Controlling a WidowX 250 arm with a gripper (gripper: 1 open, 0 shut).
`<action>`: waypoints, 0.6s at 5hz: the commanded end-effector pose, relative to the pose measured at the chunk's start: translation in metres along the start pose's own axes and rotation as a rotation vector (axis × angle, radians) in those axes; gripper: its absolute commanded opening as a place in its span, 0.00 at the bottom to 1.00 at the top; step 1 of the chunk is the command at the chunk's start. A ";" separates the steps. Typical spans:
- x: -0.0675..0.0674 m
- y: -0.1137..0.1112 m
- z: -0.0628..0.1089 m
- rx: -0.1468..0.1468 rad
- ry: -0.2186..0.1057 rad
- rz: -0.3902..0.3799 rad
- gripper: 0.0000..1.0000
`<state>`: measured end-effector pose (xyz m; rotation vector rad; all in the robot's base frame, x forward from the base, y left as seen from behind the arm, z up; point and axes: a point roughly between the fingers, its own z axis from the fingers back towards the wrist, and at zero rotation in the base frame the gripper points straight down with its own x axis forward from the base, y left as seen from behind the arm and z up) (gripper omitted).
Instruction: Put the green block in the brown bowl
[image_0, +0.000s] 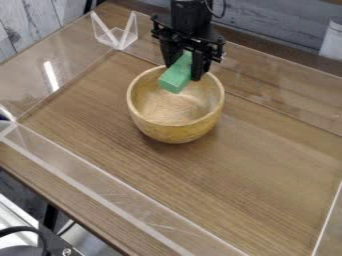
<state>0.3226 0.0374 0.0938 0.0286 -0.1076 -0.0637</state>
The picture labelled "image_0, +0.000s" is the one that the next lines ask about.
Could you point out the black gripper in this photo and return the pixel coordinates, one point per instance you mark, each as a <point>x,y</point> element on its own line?
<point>182,34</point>

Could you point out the green rectangular block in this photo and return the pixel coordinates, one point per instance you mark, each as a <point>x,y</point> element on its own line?
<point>177,76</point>

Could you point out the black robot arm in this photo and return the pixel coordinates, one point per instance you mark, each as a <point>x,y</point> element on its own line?
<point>198,10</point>

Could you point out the brown wooden bowl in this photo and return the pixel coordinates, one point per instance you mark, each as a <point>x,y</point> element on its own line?
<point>174,118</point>

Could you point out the white cylindrical container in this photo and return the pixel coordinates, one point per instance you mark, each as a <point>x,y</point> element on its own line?
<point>332,44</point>

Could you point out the black table leg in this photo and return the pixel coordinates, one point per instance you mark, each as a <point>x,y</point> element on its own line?
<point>50,217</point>

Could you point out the clear acrylic corner bracket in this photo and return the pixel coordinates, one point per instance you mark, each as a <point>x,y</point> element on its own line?
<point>115,38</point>

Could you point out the clear acrylic tray wall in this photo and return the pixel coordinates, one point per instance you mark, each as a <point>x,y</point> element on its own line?
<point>254,190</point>

